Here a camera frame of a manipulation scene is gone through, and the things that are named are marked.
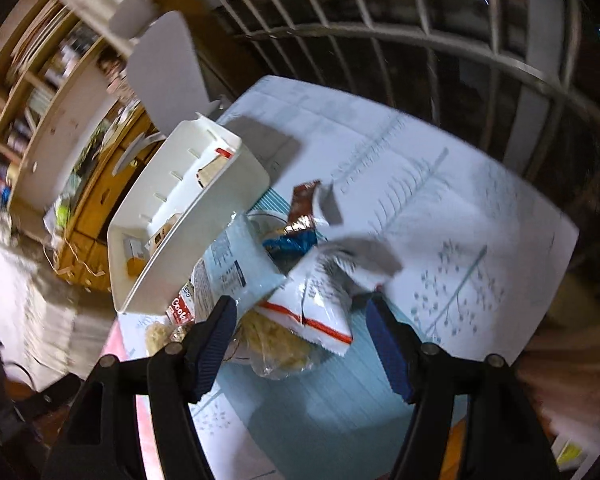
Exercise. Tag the wooden desk with drawers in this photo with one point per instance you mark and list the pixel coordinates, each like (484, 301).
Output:
(82, 256)

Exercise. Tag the steel window grille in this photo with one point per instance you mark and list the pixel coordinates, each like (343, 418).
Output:
(519, 79)

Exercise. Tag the beige wafer pack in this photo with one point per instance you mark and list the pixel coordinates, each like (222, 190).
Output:
(206, 173)

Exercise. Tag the red cookie package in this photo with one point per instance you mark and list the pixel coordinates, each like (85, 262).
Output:
(181, 310)

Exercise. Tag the grey office chair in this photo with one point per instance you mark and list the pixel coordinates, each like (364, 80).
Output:
(163, 71)

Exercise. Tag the dark red snowflake packet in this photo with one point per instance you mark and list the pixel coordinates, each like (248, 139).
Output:
(313, 206)

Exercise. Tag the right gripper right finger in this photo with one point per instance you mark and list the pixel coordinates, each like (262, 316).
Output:
(397, 347)

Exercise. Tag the orange white biscuit bar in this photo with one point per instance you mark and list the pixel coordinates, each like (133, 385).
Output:
(135, 254)

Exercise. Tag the light blue white pouch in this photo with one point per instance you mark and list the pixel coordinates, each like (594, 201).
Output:
(235, 265)

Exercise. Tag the printed blue-white tablecloth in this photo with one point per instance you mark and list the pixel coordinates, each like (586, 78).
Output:
(475, 257)

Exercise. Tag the white red-striped snack bag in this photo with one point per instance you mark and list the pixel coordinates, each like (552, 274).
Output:
(316, 299)

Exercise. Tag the wooden bookshelf hutch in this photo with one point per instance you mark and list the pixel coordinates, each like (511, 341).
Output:
(53, 94)

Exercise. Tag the lace covered cabinet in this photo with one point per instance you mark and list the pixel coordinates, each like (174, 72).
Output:
(48, 327)

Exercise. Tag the clear bag puffed rice cake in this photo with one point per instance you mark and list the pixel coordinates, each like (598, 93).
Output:
(158, 335)

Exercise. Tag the white plastic storage bin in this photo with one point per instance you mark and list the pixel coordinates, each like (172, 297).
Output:
(168, 188)

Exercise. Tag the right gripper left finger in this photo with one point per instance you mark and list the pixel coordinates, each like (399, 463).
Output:
(205, 347)

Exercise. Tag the blue white wafer packet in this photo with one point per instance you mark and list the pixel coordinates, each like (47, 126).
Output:
(290, 247)

